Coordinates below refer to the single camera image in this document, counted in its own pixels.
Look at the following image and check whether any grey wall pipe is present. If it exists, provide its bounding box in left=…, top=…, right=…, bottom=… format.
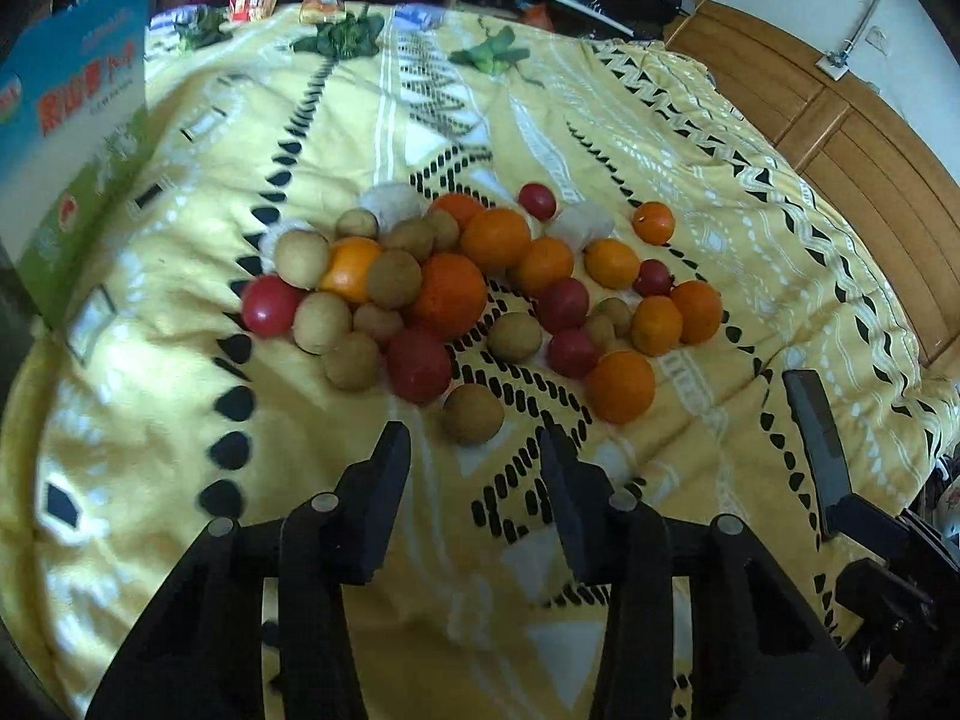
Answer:
left=844, top=0, right=895, bottom=55

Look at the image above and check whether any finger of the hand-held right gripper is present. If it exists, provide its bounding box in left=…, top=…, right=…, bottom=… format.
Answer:
left=784, top=370, right=912, bottom=541

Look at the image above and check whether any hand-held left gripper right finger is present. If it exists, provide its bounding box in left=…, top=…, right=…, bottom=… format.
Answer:
left=538, top=424, right=875, bottom=720

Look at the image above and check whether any round tan longan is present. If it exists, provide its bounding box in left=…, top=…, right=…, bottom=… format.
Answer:
left=441, top=382, right=506, bottom=448

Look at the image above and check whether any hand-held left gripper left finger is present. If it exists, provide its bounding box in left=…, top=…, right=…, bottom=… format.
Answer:
left=86, top=421, right=412, bottom=720

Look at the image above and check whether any pile of mixed fruit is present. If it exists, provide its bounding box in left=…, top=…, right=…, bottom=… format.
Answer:
left=241, top=181, right=676, bottom=406

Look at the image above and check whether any blue green cardboard box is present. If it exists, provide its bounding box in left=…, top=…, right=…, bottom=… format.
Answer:
left=0, top=0, right=156, bottom=331

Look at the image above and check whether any yellow patterned blanket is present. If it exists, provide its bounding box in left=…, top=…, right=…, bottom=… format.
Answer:
left=0, top=0, right=960, bottom=720

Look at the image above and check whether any wooden headboard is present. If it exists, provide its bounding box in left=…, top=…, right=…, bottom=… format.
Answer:
left=662, top=0, right=960, bottom=385

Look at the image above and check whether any green leafy vegetable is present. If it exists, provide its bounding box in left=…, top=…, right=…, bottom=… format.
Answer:
left=182, top=6, right=232, bottom=47
left=294, top=13, right=385, bottom=62
left=448, top=25, right=531, bottom=77

